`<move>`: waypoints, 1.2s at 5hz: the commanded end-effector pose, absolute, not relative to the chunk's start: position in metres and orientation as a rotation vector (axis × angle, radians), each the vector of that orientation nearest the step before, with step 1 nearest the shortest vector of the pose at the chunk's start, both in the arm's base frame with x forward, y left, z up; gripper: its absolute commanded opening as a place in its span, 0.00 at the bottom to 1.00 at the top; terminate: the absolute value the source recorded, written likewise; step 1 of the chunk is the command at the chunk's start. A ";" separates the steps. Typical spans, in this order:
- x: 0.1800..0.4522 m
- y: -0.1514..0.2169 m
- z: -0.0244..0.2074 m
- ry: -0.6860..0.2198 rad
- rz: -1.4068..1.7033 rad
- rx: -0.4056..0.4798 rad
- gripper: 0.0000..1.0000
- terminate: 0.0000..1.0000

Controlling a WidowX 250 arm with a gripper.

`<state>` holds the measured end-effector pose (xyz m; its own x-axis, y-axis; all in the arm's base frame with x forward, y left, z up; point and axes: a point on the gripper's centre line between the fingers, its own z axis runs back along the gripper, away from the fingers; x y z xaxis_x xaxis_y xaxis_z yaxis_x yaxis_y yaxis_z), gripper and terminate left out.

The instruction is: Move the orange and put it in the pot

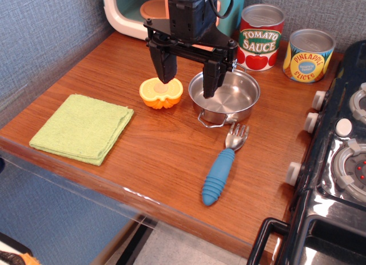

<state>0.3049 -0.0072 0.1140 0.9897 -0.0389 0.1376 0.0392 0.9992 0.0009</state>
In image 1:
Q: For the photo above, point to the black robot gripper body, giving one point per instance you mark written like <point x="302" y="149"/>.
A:
<point x="190" y="31"/>

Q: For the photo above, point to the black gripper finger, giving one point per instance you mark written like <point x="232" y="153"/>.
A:
<point x="165" y="63"/>
<point x="213" y="76"/>

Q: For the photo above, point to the orange toy half fruit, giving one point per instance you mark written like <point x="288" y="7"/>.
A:
<point x="158" y="95"/>

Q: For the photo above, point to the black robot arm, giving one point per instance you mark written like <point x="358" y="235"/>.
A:
<point x="190" y="32"/>

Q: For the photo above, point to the stainless steel pot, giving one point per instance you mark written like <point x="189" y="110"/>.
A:
<point x="231" y="103"/>

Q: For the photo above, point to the teal white toy microwave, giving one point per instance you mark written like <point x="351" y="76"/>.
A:
<point x="125" y="16"/>

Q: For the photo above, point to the tomato sauce can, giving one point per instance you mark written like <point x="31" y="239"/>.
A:
<point x="259" y="37"/>

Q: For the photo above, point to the pineapple slices can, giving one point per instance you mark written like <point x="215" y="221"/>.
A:
<point x="308" y="55"/>

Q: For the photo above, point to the green folded cloth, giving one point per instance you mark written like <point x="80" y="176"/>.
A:
<point x="82" y="128"/>

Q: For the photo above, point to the white stove knob middle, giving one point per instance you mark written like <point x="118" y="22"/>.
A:
<point x="310" y="122"/>

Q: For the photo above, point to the white stove knob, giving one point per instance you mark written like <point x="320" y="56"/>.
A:
<point x="318" y="100"/>
<point x="293" y="173"/>
<point x="310" y="122"/>

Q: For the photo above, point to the white stove knob upper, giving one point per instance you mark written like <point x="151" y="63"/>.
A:
<point x="318" y="100"/>

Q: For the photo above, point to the white stove knob lower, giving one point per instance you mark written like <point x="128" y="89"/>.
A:
<point x="293" y="173"/>

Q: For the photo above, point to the black toy stove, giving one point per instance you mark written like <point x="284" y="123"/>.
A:
<point x="327" y="223"/>

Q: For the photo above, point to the orange object bottom corner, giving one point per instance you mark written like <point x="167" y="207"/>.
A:
<point x="18" y="259"/>

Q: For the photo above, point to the blue handled metal fork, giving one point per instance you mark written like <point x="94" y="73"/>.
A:
<point x="216" y="179"/>

